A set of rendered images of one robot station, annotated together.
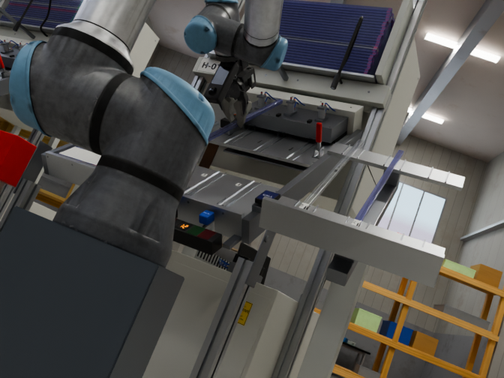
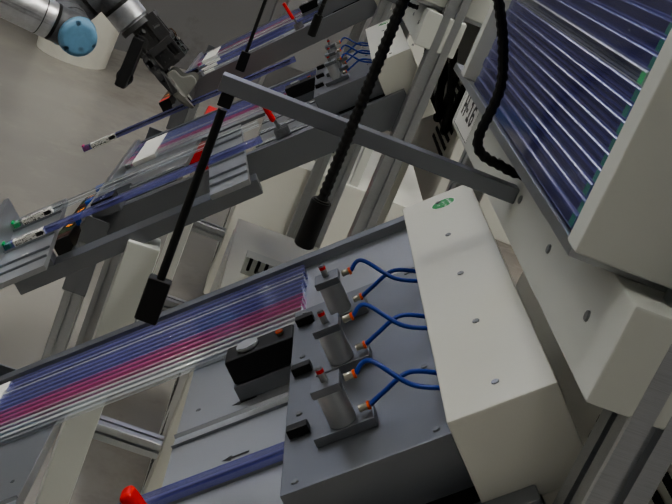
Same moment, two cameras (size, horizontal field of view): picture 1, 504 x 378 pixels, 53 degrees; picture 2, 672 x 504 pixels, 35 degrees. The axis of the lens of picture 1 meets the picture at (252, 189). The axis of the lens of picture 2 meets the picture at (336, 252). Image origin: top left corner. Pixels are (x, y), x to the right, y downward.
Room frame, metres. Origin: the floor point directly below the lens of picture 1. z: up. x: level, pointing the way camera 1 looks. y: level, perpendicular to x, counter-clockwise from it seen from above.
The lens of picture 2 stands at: (0.34, -1.96, 1.54)
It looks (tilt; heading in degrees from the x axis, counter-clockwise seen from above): 18 degrees down; 54
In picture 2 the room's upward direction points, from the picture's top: 23 degrees clockwise
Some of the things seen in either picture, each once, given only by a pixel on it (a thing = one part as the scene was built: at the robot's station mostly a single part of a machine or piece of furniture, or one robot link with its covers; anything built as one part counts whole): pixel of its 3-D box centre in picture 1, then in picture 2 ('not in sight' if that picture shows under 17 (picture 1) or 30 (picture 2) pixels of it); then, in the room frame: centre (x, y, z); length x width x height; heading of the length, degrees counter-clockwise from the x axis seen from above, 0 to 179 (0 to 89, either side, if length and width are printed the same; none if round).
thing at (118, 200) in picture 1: (126, 210); not in sight; (0.66, 0.14, 0.60); 0.15 x 0.15 x 0.10
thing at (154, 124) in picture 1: (159, 128); not in sight; (0.66, 0.15, 0.72); 0.13 x 0.12 x 0.14; 84
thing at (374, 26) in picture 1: (316, 43); not in sight; (1.71, -0.01, 1.52); 0.51 x 0.13 x 0.27; 62
